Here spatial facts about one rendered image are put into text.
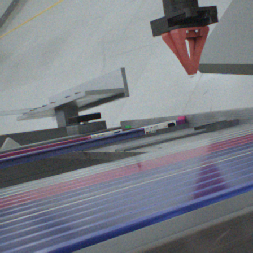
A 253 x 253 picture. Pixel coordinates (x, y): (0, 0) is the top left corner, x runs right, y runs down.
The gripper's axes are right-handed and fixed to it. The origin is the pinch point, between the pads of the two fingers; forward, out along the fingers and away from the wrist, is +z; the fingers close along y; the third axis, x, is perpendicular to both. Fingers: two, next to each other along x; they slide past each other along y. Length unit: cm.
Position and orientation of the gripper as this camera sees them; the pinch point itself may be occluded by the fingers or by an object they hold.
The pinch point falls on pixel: (191, 69)
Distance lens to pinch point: 83.9
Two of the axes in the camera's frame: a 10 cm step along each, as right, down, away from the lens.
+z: 1.8, 9.8, 0.7
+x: 8.3, -1.9, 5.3
